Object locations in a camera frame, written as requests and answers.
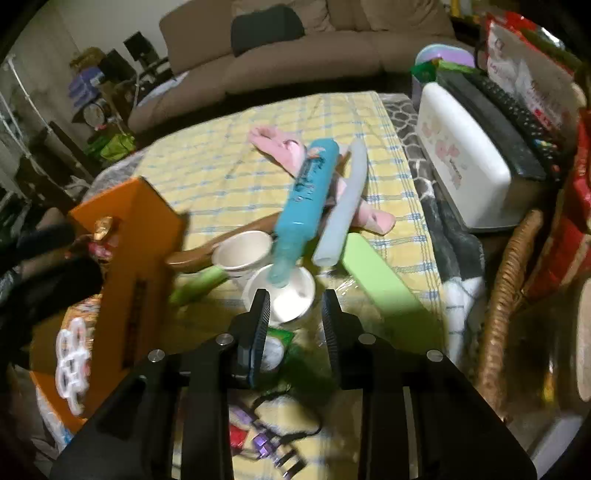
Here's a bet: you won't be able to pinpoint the orange cardboard box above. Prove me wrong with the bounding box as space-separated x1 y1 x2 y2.
30 176 190 432

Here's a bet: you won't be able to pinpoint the yellow checked tablecloth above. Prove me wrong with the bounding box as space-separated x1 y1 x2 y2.
92 92 444 480

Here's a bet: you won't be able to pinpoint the pink clamp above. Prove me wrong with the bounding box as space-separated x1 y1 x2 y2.
248 126 397 235

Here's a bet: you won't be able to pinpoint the grey patterned cloth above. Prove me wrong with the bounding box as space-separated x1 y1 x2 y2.
379 92 490 365

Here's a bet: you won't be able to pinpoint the green handled tool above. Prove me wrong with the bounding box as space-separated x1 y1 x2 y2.
168 267 227 306

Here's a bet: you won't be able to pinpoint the green and white packet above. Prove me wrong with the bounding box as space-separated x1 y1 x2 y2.
259 328 296 374

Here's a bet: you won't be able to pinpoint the black remote control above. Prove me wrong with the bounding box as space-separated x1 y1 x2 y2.
438 69 561 181

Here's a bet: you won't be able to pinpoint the blue clamp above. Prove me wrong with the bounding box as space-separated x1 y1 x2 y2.
268 138 341 288

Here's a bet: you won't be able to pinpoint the white floral storage box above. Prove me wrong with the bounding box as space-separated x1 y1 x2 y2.
416 82 520 232

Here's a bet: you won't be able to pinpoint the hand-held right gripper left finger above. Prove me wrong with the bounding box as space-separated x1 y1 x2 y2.
50 288 273 480

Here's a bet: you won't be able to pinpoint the purple storage boxes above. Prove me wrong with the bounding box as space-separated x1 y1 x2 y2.
68 67 105 104

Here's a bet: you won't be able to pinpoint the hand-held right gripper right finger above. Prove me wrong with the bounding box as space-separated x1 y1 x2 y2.
321 288 539 480

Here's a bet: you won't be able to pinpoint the large red bag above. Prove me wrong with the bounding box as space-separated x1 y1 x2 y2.
526 115 591 301

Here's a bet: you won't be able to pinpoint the green snack packet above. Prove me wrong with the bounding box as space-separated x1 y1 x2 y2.
411 60 485 84

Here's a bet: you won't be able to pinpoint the dark throw cushion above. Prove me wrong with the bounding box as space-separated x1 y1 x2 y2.
231 16 305 56

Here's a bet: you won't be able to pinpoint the purple plastic container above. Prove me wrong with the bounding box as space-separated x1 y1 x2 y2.
413 44 476 93

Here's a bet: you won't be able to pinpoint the pale grey tube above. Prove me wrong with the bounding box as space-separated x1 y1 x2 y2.
313 141 368 267

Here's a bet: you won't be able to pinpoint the gold lidded jar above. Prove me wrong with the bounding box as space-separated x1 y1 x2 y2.
90 216 116 243

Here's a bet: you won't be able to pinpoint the black cable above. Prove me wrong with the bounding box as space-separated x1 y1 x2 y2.
249 390 324 444

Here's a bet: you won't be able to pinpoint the light green case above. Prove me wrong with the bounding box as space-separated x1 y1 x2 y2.
341 232 444 356

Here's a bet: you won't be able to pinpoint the brown fabric sofa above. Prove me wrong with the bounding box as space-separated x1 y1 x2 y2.
127 0 467 134

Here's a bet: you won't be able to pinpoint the white plastic ring holder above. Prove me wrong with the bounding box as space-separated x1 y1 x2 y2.
54 318 89 416

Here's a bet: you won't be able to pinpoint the wooden tool handle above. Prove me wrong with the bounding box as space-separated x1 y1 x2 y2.
165 217 278 275

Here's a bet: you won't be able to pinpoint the red snack bag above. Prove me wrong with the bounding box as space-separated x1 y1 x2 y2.
485 11 583 134

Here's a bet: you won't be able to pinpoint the small purple gadget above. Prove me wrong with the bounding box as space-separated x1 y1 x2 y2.
235 406 308 480

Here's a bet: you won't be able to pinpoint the white paper cup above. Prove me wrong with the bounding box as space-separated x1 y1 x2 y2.
242 264 317 326
212 230 274 289

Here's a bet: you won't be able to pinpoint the brown wicker basket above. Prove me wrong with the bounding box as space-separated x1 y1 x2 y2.
475 210 555 416

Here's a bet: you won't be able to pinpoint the bright green bag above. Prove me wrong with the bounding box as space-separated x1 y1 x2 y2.
85 134 137 160

